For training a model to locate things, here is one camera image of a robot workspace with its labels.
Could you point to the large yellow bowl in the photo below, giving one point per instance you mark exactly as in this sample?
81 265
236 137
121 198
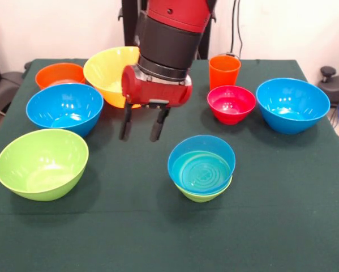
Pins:
107 76

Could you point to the small ribbed blue bowl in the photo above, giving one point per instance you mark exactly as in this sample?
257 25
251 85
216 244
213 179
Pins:
200 173

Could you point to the orange bowl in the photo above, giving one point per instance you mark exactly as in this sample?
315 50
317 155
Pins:
56 72

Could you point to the orange cup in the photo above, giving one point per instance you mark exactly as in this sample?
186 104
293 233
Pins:
224 73

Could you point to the large green bowl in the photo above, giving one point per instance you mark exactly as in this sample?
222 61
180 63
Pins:
42 161

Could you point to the small pink bowl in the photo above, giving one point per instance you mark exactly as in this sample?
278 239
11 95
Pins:
231 105

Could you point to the black chair base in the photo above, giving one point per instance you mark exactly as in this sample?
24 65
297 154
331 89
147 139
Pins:
336 88

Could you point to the large blue bowl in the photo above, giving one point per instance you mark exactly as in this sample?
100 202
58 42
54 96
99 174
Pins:
292 102
44 105

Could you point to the dark green table cloth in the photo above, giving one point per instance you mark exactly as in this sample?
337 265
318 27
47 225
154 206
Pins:
169 232

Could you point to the grey base leg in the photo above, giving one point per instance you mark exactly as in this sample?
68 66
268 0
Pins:
5 85

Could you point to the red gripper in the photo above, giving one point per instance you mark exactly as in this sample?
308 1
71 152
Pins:
155 92

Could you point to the small green bowl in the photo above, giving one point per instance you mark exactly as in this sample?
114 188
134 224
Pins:
200 197

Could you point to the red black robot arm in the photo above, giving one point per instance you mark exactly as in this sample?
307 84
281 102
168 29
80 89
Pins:
172 17

